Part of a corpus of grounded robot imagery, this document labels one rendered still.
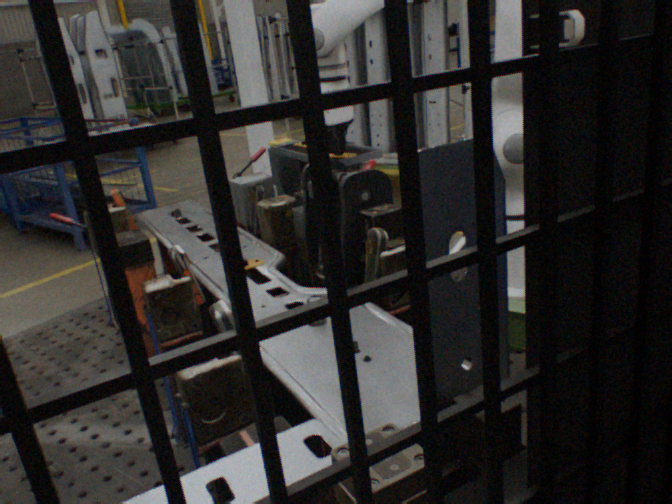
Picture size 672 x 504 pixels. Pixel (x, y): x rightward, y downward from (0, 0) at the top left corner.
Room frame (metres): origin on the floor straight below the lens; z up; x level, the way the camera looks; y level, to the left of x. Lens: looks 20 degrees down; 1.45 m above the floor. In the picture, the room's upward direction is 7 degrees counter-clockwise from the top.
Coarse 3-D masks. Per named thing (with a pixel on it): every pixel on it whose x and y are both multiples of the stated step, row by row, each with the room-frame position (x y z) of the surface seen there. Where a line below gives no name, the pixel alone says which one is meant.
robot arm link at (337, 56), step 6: (312, 6) 1.40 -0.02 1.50; (318, 6) 1.40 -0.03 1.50; (312, 12) 1.40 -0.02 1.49; (342, 42) 1.42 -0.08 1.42; (336, 48) 1.39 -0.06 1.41; (342, 48) 1.41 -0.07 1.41; (330, 54) 1.39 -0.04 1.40; (336, 54) 1.40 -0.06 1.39; (342, 54) 1.41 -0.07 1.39; (318, 60) 1.40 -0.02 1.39; (324, 60) 1.40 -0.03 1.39; (330, 60) 1.40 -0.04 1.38; (336, 60) 1.40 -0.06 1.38; (342, 60) 1.41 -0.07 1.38; (318, 66) 1.40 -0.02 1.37
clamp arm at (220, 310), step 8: (216, 304) 0.74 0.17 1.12; (224, 304) 0.74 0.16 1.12; (216, 312) 0.73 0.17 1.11; (224, 312) 0.73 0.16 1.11; (232, 312) 0.74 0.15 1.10; (216, 320) 0.73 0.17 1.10; (224, 320) 0.73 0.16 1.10; (232, 320) 0.73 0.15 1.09; (224, 328) 0.73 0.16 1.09; (232, 328) 0.73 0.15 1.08; (232, 352) 0.73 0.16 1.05; (240, 352) 0.74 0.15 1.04
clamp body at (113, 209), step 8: (112, 208) 1.62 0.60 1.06; (120, 208) 1.62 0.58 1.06; (112, 216) 1.61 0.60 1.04; (120, 216) 1.62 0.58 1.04; (88, 224) 1.58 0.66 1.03; (120, 224) 1.61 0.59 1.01; (128, 224) 1.62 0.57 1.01; (120, 232) 1.61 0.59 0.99; (96, 248) 1.58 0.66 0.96; (96, 264) 1.62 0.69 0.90
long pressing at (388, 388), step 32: (160, 224) 1.61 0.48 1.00; (192, 224) 1.57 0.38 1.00; (192, 256) 1.30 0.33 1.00; (256, 256) 1.24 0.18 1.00; (224, 288) 1.08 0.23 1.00; (256, 288) 1.06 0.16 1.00; (288, 288) 1.04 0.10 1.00; (320, 288) 1.01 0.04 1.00; (256, 320) 0.92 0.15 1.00; (352, 320) 0.87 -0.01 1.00; (384, 320) 0.86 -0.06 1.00; (288, 352) 0.80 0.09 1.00; (320, 352) 0.78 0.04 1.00; (384, 352) 0.76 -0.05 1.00; (288, 384) 0.71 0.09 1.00; (320, 384) 0.70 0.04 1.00; (384, 384) 0.68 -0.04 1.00; (416, 384) 0.67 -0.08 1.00; (320, 416) 0.63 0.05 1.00; (384, 416) 0.61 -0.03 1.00; (416, 416) 0.60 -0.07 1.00
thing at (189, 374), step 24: (216, 360) 0.72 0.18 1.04; (240, 360) 0.73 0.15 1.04; (192, 384) 0.69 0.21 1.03; (216, 384) 0.71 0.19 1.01; (240, 384) 0.72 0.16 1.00; (192, 408) 0.69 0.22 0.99; (216, 408) 0.71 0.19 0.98; (240, 408) 0.72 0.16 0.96; (192, 432) 0.70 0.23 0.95; (216, 432) 0.70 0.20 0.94; (192, 456) 0.71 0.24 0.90; (216, 456) 0.71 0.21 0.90; (216, 480) 0.70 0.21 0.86
